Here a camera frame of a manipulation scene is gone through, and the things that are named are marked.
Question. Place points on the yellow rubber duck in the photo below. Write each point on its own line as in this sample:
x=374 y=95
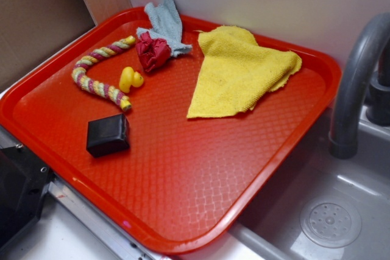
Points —
x=130 y=78

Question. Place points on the red plastic serving tray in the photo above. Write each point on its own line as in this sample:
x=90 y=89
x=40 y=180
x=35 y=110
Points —
x=183 y=182

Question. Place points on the yellow terry cloth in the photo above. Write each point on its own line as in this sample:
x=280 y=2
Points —
x=237 y=72

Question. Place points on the crumpled red cloth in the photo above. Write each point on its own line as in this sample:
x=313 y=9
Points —
x=152 y=52

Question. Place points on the black rectangular block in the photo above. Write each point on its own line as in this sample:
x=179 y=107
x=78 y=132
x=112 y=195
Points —
x=108 y=135

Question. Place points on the light blue cloth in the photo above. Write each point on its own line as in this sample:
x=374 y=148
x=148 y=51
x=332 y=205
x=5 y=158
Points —
x=166 y=24

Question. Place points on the grey plastic sink basin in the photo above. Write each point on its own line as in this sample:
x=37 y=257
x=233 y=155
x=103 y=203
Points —
x=270 y=225

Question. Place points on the grey curved faucet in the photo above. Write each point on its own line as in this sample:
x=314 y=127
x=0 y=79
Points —
x=366 y=75

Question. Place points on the round sink drain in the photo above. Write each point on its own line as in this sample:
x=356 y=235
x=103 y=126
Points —
x=330 y=222

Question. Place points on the brown cardboard panel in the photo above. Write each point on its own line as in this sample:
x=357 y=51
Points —
x=34 y=30

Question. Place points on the multicolour twisted rope toy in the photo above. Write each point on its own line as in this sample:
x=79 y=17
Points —
x=103 y=90

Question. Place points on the silver metal rail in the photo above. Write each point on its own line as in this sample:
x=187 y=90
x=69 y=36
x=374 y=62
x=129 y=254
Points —
x=98 y=224

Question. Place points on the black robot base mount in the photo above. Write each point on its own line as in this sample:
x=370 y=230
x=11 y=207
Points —
x=25 y=180

